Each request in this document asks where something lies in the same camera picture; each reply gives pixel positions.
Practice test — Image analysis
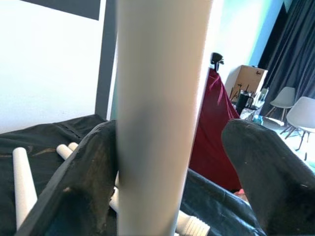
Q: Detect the light grey shell chair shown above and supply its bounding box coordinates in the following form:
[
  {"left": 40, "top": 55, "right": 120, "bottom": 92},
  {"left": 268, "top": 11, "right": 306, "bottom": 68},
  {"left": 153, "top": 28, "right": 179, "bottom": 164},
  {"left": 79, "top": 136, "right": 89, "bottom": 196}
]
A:
[
  {"left": 280, "top": 96, "right": 315, "bottom": 160},
  {"left": 267, "top": 87, "right": 296, "bottom": 123}
]

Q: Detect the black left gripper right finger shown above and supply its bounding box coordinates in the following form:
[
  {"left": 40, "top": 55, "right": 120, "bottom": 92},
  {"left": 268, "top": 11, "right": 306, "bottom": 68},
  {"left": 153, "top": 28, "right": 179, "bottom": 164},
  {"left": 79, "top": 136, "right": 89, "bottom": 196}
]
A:
[{"left": 221, "top": 118, "right": 315, "bottom": 236}]

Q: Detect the dark blue curtain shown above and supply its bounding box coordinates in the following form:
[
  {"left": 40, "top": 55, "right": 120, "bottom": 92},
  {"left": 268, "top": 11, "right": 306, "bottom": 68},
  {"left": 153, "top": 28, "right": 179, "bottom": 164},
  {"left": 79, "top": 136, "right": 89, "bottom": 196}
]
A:
[{"left": 258, "top": 0, "right": 315, "bottom": 121}]

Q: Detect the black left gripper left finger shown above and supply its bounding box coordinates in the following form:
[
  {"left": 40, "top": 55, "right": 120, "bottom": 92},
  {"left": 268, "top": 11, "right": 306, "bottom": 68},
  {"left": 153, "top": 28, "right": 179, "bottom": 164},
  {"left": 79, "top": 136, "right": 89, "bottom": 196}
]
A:
[{"left": 14, "top": 119, "right": 118, "bottom": 236}]

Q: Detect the black plastic tablecloth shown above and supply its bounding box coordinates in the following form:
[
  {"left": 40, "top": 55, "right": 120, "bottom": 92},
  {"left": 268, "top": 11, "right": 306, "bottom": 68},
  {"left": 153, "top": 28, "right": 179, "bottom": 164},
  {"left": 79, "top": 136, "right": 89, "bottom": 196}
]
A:
[{"left": 0, "top": 114, "right": 269, "bottom": 236}]

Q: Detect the black device on stand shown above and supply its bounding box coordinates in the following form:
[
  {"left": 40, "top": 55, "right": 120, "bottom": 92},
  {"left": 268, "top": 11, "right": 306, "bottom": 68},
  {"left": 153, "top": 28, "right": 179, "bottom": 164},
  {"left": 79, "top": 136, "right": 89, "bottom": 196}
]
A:
[{"left": 210, "top": 52, "right": 225, "bottom": 73}]

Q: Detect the brown flat cardboard box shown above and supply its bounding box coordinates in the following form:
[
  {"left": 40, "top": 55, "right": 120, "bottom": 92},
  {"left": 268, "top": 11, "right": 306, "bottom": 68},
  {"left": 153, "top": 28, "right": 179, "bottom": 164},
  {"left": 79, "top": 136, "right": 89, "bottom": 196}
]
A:
[{"left": 225, "top": 64, "right": 268, "bottom": 109}]

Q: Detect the dark red cloth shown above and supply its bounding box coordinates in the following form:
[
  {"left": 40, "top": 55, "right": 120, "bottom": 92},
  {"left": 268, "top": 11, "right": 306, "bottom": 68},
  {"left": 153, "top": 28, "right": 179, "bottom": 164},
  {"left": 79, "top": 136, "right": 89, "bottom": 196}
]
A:
[{"left": 189, "top": 67, "right": 243, "bottom": 191}]

